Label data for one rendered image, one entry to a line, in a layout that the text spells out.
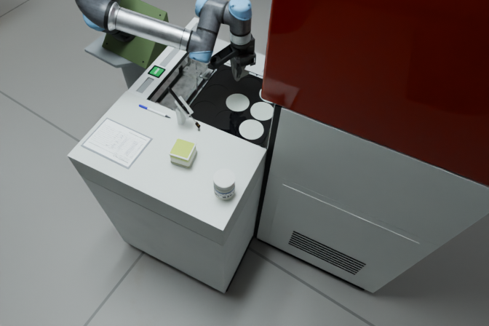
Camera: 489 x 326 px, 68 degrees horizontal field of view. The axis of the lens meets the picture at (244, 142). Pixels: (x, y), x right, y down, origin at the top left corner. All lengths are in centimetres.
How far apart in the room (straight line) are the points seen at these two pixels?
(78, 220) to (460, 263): 225
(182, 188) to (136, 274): 102
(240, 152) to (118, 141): 45
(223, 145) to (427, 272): 152
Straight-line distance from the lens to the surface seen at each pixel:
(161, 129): 142
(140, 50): 187
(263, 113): 153
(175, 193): 126
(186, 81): 168
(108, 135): 144
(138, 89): 157
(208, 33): 129
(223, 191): 118
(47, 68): 330
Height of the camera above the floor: 208
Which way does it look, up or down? 55 degrees down
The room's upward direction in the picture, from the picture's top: 4 degrees clockwise
